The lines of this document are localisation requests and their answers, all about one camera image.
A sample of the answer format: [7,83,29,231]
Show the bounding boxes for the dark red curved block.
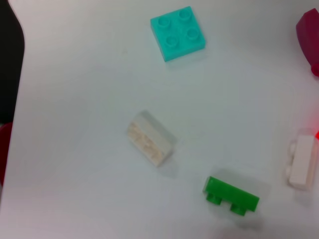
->
[296,7,319,77]

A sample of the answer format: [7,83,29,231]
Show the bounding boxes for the dark red round object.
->
[0,121,13,187]

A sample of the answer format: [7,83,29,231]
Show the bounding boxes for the large translucent white block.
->
[127,111,178,168]

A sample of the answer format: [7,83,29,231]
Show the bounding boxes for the green stepped block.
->
[204,176,260,217]

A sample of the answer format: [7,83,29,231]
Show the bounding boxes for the small white block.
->
[284,134,318,191]

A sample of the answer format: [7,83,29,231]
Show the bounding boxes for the teal ridged block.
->
[150,6,207,62]

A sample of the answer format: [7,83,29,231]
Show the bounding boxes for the black robot torso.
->
[0,0,25,123]

